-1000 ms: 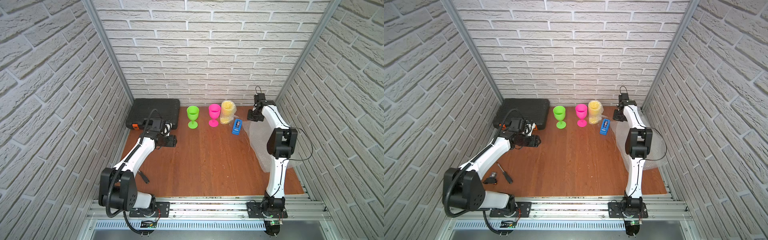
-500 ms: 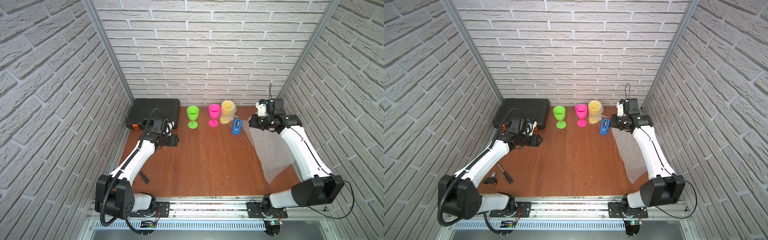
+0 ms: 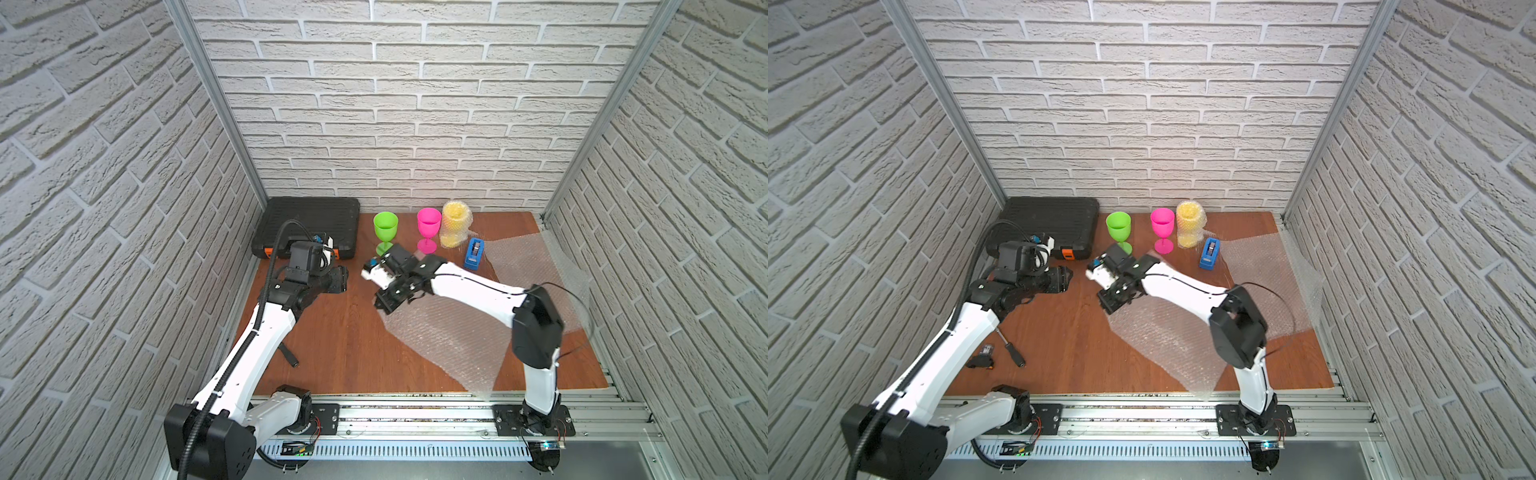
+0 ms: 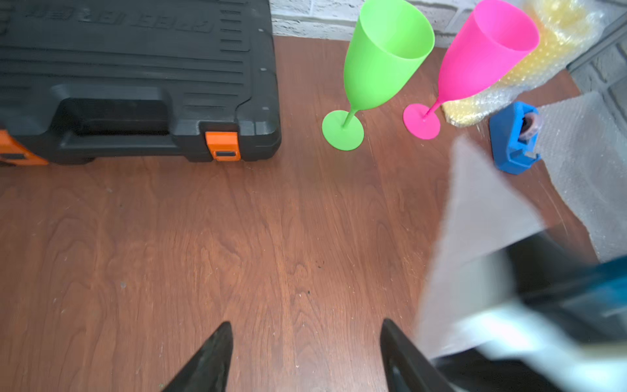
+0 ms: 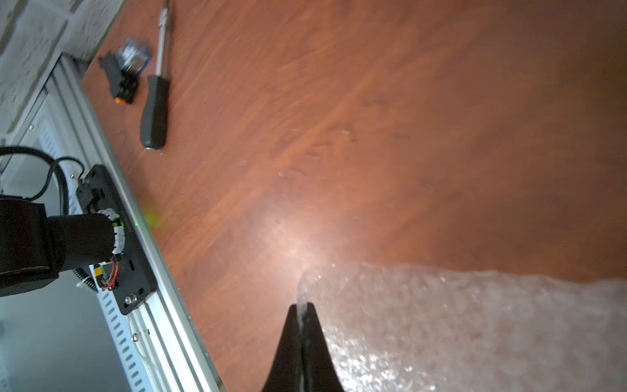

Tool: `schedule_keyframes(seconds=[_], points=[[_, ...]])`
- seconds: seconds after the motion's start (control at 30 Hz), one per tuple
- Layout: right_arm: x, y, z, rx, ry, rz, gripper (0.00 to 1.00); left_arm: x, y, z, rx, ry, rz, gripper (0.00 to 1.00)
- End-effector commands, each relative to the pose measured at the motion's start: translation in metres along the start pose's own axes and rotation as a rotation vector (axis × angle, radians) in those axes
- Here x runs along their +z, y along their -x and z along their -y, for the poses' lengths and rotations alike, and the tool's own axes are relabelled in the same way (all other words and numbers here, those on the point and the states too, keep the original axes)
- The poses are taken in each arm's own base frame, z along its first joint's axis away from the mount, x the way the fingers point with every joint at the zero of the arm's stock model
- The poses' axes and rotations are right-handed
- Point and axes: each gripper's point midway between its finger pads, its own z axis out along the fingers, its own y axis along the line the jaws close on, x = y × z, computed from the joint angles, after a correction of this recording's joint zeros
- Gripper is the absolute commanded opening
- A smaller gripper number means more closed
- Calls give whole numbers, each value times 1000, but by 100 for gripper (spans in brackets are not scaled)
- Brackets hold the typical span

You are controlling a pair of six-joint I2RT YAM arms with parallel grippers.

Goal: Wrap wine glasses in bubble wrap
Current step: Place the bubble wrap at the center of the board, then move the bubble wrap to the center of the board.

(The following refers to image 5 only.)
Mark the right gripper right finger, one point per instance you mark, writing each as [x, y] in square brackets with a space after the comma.
[317, 369]

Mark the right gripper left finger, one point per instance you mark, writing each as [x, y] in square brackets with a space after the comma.
[286, 370]

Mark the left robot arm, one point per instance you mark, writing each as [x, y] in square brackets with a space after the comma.
[36, 248]

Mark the relay on black socket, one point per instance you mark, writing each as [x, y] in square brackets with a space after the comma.
[123, 69]

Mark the aluminium mounting rail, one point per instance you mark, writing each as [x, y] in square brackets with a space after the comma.
[122, 327]

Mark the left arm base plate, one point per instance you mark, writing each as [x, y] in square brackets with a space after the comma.
[133, 279]

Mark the black handled screwdriver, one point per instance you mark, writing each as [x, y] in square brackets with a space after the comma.
[154, 119]

